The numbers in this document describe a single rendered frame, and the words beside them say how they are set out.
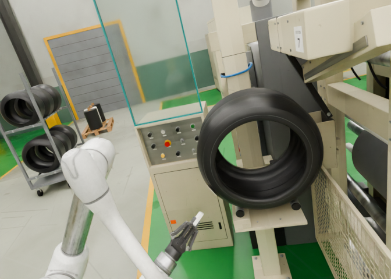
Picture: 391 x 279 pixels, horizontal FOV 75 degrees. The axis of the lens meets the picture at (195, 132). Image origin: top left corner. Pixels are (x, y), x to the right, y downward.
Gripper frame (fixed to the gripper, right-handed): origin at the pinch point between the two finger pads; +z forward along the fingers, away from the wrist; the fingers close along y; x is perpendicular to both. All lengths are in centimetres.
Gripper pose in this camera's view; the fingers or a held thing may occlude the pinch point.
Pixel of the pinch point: (197, 218)
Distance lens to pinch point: 127.7
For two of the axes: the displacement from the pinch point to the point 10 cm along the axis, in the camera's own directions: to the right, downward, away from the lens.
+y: 6.8, 7.0, 2.0
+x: 4.2, -1.5, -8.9
